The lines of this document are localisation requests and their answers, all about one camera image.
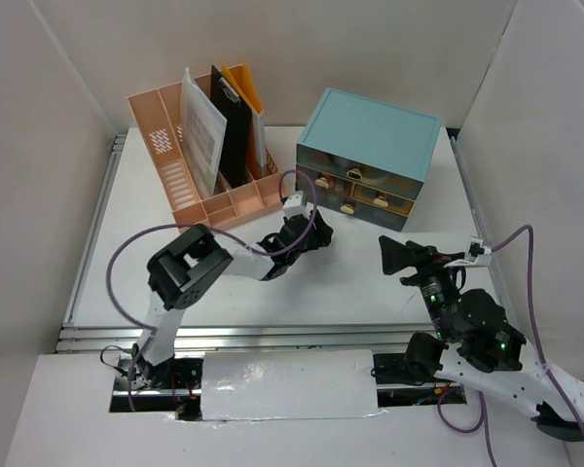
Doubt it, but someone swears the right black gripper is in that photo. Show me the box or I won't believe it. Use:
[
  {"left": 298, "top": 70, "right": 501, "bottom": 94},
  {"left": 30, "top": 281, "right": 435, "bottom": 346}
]
[{"left": 376, "top": 233, "right": 461, "bottom": 339}]

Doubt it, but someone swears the black clipboard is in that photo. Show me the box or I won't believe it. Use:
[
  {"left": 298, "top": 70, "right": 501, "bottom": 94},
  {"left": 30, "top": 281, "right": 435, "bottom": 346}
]
[{"left": 210, "top": 65, "right": 251, "bottom": 188}]

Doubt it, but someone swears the clear document pouch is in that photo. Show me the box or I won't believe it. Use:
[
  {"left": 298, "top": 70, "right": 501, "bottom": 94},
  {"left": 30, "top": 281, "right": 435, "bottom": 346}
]
[{"left": 180, "top": 67, "right": 227, "bottom": 199}]

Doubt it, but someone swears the orange folder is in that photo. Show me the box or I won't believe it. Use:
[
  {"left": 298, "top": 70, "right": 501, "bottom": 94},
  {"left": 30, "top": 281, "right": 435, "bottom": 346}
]
[{"left": 222, "top": 60, "right": 269, "bottom": 179}]

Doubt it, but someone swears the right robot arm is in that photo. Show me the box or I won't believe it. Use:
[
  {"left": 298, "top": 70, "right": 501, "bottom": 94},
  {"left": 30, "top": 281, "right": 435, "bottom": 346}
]
[{"left": 373, "top": 235, "right": 584, "bottom": 442}]

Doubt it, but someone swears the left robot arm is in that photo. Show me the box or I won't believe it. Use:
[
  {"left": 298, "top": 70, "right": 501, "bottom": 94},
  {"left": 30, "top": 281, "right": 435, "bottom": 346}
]
[{"left": 132, "top": 214, "right": 333, "bottom": 388}]

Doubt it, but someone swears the teal drawer cabinet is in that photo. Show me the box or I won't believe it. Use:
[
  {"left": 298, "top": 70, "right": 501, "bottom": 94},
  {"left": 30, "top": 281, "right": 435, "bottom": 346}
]
[{"left": 295, "top": 88, "right": 442, "bottom": 204}]

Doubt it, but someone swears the white foil covered plate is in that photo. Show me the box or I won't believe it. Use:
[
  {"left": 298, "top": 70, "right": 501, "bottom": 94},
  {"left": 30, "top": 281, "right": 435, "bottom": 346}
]
[{"left": 201, "top": 350, "right": 380, "bottom": 421}]

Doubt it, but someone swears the pink plastic file organizer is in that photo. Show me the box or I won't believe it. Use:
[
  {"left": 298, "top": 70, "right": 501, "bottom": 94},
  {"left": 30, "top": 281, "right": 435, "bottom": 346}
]
[{"left": 128, "top": 72, "right": 282, "bottom": 229}]

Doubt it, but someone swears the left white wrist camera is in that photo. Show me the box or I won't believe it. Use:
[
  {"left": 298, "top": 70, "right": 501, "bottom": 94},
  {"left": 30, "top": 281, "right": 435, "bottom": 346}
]
[{"left": 282, "top": 191, "right": 307, "bottom": 218}]

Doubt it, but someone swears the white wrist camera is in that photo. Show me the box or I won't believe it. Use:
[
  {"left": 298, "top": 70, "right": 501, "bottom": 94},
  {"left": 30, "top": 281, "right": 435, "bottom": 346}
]
[
  {"left": 446, "top": 237, "right": 493, "bottom": 269},
  {"left": 282, "top": 191, "right": 307, "bottom": 218}
]

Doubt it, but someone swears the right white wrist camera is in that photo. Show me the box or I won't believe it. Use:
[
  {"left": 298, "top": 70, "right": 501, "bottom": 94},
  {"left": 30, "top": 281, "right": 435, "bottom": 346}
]
[{"left": 446, "top": 237, "right": 493, "bottom": 269}]

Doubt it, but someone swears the aluminium rail frame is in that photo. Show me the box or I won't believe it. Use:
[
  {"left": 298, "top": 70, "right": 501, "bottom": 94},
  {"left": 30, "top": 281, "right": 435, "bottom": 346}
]
[{"left": 53, "top": 130, "right": 512, "bottom": 351}]

